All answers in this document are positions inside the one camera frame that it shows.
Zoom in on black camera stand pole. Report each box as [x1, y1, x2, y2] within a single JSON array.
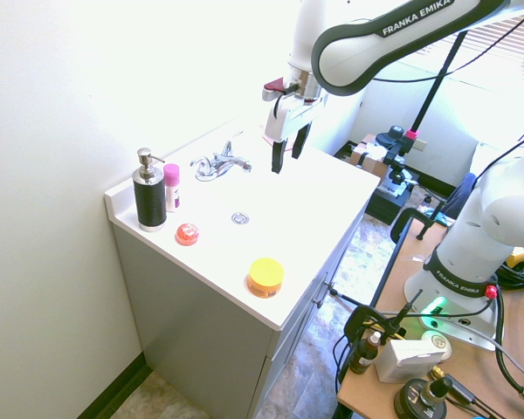
[[404, 29, 469, 152]]

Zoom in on round white green tin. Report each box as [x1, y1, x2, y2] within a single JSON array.
[[420, 330, 452, 363]]

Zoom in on yellow emergency stop button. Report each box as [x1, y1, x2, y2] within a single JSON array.
[[505, 246, 524, 270]]

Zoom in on black c-clamp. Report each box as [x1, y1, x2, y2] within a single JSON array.
[[390, 208, 447, 246]]

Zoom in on white bottle pink cap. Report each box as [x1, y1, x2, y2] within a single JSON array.
[[162, 163, 182, 214]]

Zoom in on black chrome soap dispenser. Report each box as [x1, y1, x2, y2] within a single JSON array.
[[132, 147, 169, 233]]

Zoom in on orange jar yellow lid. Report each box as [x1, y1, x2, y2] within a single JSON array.
[[246, 258, 286, 300]]

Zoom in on brown cardboard box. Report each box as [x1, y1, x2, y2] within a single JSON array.
[[348, 134, 396, 179]]

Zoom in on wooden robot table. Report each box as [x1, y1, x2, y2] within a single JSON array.
[[336, 216, 524, 419]]

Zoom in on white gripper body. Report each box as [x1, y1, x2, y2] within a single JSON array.
[[264, 94, 327, 144]]

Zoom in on small glass bottle black cap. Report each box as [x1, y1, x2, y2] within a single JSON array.
[[419, 375, 454, 408]]

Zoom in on white cardboard box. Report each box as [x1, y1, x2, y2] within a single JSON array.
[[374, 338, 448, 385]]

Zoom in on dark red wrist camera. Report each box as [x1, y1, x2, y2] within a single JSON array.
[[261, 77, 298, 102]]

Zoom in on black tripod camera mount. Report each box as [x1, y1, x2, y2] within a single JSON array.
[[375, 125, 420, 193]]

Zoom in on white window blinds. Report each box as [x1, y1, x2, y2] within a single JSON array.
[[396, 7, 524, 95]]

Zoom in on white sink countertop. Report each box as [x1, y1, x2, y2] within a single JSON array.
[[104, 115, 382, 332]]

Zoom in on black clamp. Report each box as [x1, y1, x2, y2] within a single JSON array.
[[343, 289, 424, 350]]

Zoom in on grey vanity cabinet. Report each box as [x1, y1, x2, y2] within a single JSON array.
[[111, 198, 372, 419]]

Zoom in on dark brown dropper bottle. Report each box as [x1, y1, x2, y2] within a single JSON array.
[[348, 331, 384, 376]]

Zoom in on round black tin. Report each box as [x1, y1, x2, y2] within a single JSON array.
[[393, 377, 450, 419]]

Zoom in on chrome cabinet door handle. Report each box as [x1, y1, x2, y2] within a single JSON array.
[[313, 280, 338, 308]]

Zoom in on chrome bathroom faucet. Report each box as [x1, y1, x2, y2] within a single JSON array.
[[190, 140, 253, 182]]

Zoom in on small red round container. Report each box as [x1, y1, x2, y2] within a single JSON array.
[[175, 223, 201, 248]]

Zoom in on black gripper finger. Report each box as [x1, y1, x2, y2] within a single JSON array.
[[291, 121, 312, 160], [270, 138, 288, 175]]

